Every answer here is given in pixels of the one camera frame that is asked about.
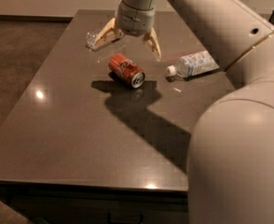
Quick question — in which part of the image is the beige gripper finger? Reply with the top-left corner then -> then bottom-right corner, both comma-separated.
143,28 -> 161,61
92,18 -> 124,49

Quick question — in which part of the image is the red coke can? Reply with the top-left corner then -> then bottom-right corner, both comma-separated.
108,53 -> 145,89

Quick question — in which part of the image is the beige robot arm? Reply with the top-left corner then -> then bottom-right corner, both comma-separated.
96,0 -> 274,224

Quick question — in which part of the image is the clear empty water bottle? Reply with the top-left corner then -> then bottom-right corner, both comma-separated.
86,29 -> 103,50

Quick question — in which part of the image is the labelled white-cap plastic bottle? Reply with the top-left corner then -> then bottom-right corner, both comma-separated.
166,50 -> 219,78

